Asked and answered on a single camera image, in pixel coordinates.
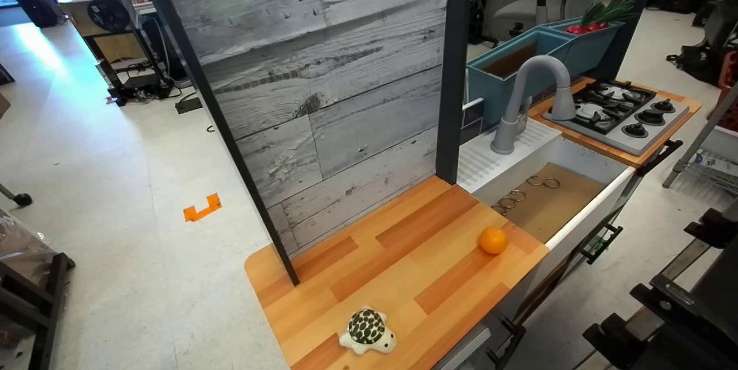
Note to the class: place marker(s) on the toy kitchen with wooden counter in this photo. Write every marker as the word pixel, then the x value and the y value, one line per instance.
pixel 403 255

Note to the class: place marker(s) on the grey toy cooktop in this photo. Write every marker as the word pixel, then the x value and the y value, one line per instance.
pixel 620 128

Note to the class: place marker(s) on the black metal frame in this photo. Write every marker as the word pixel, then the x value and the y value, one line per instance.
pixel 692 301

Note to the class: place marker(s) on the grey toy tap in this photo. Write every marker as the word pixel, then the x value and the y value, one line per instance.
pixel 539 64

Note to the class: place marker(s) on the orange floor marker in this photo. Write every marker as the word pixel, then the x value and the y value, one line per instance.
pixel 202 210

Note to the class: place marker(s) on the black stove burner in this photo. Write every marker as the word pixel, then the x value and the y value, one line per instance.
pixel 595 112
pixel 618 93

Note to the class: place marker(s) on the black bin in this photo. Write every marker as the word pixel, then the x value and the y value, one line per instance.
pixel 36 6

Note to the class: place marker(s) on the small blue planter box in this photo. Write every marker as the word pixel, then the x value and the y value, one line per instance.
pixel 594 47

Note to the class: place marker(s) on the orange fruit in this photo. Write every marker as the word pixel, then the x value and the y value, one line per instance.
pixel 493 241

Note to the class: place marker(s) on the row of metal rings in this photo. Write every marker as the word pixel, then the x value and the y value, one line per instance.
pixel 507 203

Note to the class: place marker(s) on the black low table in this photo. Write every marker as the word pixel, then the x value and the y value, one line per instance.
pixel 40 301

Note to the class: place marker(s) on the black stove knob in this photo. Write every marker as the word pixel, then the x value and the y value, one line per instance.
pixel 651 117
pixel 635 129
pixel 663 106

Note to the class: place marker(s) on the large blue planter box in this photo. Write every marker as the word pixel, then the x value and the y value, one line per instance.
pixel 490 87

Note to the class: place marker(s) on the stand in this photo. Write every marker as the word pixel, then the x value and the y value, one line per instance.
pixel 700 136

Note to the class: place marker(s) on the black power brick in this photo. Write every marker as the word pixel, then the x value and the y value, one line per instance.
pixel 188 104

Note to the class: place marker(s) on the toy vegetables red and green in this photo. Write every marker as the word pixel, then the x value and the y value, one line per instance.
pixel 599 15

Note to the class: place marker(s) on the black bag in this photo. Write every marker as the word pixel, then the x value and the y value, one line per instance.
pixel 706 53

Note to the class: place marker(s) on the white toy sink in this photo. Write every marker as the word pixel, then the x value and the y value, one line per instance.
pixel 553 203

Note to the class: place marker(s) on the black cart with printer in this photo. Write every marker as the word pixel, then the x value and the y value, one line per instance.
pixel 109 15

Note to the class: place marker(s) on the chair caster wheel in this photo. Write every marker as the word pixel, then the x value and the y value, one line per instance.
pixel 22 199

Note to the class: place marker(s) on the white and green turtle toy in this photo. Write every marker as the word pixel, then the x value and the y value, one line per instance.
pixel 367 331

